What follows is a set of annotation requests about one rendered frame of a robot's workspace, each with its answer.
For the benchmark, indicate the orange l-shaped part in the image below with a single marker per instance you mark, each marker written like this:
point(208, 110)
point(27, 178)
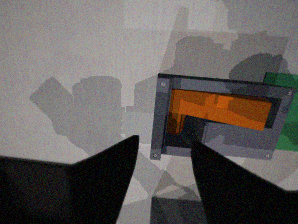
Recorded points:
point(240, 110)

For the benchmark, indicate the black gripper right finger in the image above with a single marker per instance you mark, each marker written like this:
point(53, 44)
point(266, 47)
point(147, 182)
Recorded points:
point(231, 194)

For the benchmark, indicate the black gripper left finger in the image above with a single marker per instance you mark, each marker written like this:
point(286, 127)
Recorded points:
point(91, 191)

